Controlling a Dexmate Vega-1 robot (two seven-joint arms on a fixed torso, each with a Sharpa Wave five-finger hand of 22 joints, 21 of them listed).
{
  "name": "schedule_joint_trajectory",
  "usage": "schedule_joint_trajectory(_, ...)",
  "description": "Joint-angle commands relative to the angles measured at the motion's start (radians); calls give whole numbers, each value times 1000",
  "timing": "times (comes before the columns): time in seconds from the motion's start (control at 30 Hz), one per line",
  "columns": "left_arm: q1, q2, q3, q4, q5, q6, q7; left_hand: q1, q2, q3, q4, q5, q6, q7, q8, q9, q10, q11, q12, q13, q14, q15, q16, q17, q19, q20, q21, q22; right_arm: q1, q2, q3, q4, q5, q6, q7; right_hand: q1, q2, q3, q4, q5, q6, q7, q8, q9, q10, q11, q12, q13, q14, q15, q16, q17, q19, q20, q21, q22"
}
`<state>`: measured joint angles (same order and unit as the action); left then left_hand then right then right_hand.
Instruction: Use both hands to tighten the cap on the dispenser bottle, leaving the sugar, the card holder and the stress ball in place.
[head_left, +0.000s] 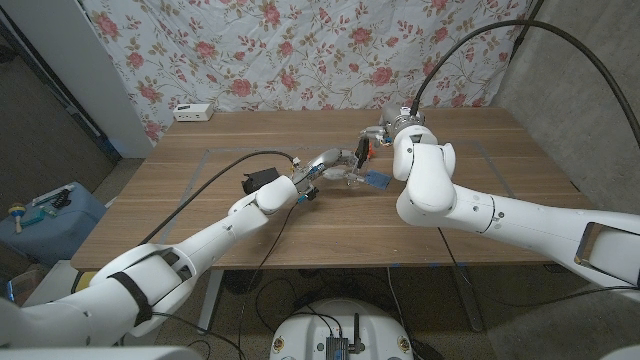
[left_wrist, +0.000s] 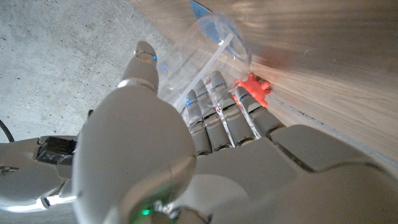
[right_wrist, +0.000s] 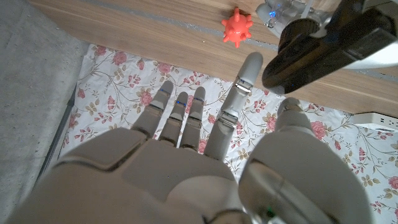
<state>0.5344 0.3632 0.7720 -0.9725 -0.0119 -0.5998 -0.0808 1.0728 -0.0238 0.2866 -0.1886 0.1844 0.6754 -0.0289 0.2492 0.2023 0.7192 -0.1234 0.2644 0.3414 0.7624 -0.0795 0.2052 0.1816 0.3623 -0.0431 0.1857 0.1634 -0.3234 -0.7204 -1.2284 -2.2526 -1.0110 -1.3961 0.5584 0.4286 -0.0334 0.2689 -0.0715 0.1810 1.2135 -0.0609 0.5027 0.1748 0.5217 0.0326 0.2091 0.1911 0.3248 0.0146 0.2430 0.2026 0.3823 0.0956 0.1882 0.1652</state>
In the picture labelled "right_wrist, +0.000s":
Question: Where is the black backdrop stand pole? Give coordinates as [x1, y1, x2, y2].
[37, 86, 78, 187]

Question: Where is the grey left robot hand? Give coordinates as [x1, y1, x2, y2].
[255, 0, 312, 38]

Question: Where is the clear spray bottle black cap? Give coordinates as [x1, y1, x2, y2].
[261, 0, 398, 95]

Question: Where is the floral backdrop cloth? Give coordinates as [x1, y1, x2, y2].
[57, 43, 398, 224]

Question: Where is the white power strip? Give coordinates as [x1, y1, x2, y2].
[351, 111, 398, 132]

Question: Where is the orange spiky stress ball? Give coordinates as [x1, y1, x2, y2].
[221, 6, 254, 49]

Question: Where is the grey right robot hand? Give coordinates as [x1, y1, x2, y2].
[6, 51, 374, 224]

